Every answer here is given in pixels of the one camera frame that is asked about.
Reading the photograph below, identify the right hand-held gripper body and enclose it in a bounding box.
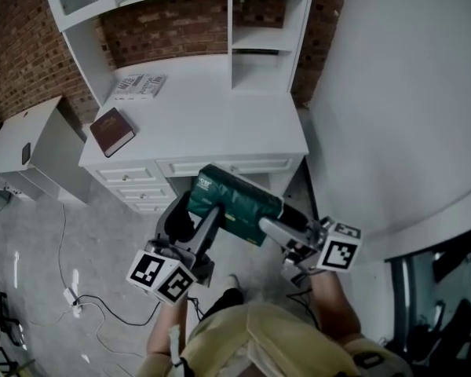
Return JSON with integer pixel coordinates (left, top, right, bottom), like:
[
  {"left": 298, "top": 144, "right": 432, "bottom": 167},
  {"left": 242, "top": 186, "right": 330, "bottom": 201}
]
[{"left": 280, "top": 217, "right": 363, "bottom": 287}]

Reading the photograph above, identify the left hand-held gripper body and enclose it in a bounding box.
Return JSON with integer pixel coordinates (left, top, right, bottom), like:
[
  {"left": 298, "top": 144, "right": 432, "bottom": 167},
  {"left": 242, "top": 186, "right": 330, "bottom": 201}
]
[{"left": 126, "top": 240, "right": 216, "bottom": 306}]

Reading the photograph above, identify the green pack of tissues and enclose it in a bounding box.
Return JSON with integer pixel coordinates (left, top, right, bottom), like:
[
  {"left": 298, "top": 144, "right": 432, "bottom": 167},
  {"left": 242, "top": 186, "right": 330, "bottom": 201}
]
[{"left": 187, "top": 163, "right": 286, "bottom": 247}]

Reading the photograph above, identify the white shelf unit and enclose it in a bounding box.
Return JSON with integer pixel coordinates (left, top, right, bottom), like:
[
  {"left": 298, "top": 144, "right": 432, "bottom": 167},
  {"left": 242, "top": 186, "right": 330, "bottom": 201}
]
[{"left": 41, "top": 0, "right": 317, "bottom": 108}]

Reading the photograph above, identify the person's left forearm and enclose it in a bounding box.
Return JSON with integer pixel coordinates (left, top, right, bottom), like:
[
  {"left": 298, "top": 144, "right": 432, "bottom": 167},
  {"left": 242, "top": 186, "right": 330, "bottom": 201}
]
[{"left": 145, "top": 295, "right": 189, "bottom": 364}]

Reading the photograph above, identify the person's right forearm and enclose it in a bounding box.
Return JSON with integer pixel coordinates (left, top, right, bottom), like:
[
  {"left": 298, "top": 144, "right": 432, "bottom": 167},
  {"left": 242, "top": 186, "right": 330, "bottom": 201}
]
[{"left": 309, "top": 269, "right": 364, "bottom": 337}]

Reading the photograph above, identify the person's black trouser leg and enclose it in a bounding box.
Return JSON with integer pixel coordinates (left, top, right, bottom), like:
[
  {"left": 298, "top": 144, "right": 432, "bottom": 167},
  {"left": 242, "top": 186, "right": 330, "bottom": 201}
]
[{"left": 199, "top": 287, "right": 245, "bottom": 321}]

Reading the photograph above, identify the white power strip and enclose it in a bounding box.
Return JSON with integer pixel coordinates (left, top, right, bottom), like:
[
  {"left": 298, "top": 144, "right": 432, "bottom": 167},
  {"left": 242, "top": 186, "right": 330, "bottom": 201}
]
[{"left": 62, "top": 287, "right": 83, "bottom": 317}]

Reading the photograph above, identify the dark glass window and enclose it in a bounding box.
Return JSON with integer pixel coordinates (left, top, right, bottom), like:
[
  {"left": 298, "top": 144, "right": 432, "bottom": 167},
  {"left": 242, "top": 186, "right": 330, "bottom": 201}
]
[{"left": 384, "top": 221, "right": 471, "bottom": 364}]

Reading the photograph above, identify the white desk with drawers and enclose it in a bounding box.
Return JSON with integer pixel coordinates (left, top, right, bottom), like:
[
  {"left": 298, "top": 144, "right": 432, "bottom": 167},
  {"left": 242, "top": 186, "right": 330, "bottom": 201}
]
[{"left": 78, "top": 67, "right": 311, "bottom": 215}]

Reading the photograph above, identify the dark red hardcover book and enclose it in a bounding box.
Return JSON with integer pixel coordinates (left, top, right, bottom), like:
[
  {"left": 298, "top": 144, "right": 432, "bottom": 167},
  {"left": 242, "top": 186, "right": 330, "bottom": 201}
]
[{"left": 89, "top": 107, "right": 137, "bottom": 159}]

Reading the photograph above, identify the black and white printed book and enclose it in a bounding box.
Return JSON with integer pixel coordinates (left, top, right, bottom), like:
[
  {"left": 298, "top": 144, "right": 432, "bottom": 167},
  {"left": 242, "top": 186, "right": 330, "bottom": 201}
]
[{"left": 110, "top": 73, "right": 168, "bottom": 101}]

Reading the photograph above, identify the black metal stand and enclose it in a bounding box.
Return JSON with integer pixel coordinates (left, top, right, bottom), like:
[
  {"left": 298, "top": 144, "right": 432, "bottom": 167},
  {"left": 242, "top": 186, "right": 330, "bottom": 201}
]
[{"left": 0, "top": 291, "right": 27, "bottom": 349}]

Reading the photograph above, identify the white side cabinet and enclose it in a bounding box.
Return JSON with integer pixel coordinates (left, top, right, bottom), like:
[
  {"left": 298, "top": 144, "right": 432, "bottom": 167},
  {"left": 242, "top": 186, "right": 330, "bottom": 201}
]
[{"left": 0, "top": 95, "right": 93, "bottom": 203}]

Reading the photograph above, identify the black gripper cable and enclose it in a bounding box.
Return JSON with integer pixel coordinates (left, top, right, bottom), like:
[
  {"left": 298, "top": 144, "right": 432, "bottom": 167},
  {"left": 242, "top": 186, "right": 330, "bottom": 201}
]
[{"left": 286, "top": 276, "right": 322, "bottom": 329}]

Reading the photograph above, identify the black floor cable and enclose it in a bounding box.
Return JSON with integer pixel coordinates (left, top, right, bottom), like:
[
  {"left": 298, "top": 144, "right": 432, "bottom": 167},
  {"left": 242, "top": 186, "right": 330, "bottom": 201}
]
[{"left": 75, "top": 295, "right": 162, "bottom": 328}]

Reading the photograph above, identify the thin white cable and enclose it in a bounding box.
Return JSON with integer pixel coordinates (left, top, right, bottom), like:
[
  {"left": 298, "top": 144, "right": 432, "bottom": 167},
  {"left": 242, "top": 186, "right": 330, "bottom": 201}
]
[{"left": 57, "top": 202, "right": 71, "bottom": 290}]

